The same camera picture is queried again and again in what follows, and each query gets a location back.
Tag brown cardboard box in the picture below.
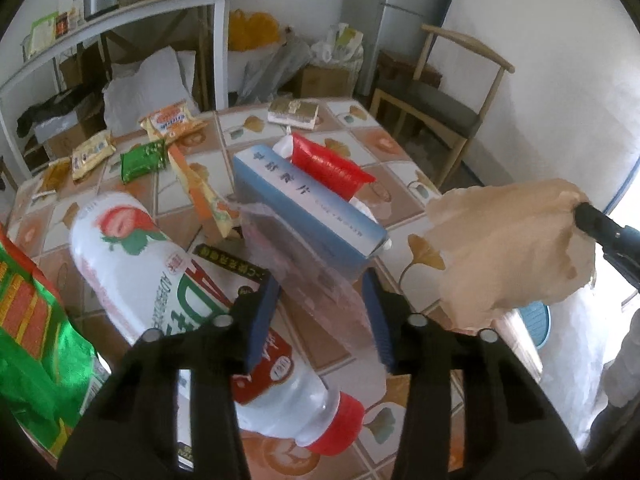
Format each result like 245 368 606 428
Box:
300 62 358 100

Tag white mattress blue edge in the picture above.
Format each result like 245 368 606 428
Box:
437 0 640 221

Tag small green packet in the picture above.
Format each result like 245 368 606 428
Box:
120 140 168 184

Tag dark wooden stool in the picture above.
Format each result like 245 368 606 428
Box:
377 50 443 91

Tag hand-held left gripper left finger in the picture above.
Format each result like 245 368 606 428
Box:
57 275 281 480

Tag white shelf table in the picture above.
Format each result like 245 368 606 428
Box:
0 0 236 176

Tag orange white biscuit packet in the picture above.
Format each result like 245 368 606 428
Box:
139 101 208 143

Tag grey plastic bag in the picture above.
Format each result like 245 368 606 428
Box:
237 35 313 106

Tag wooden chair dark seat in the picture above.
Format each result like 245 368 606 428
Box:
370 24 516 186

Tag blue plastic basket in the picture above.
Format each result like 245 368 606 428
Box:
517 302 551 356

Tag green orange snack bag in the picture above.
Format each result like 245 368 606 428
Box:
0 225 108 461

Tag beige paper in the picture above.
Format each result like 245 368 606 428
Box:
424 179 598 333

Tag green labelled packet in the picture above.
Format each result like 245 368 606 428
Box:
25 12 58 58

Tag white plastic bags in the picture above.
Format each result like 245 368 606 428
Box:
312 22 366 63

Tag grey cable box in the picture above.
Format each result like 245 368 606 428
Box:
170 242 273 468

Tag ginkgo patterned tablecloth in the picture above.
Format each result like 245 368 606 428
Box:
0 97 546 476

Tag black cloth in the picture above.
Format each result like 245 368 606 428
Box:
17 92 101 136

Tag red plastic packet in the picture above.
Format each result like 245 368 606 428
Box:
272 132 377 201

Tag white drink bottle red cap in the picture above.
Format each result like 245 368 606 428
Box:
69 191 366 457

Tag small yellow sachet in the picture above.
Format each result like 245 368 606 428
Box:
32 157 72 198

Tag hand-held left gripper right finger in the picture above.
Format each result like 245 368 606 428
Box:
361 267 588 480

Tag white tissue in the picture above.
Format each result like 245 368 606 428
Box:
349 198 382 224

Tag yellow plastic bag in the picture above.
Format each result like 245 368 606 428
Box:
229 9 281 52

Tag orange wrapper strip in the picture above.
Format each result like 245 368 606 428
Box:
167 147 241 238

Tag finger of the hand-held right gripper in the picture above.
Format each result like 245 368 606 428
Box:
574 201 640 291

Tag clear plastic wrapper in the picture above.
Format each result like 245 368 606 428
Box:
225 200 388 396

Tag blue cardboard box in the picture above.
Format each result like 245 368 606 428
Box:
232 145 390 281

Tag cardboard box with grey plastic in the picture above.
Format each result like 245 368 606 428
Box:
35 95 108 161

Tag yellow snack packet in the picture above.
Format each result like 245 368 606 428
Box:
71 130 117 181

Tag white sack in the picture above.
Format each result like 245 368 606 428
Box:
102 46 196 136

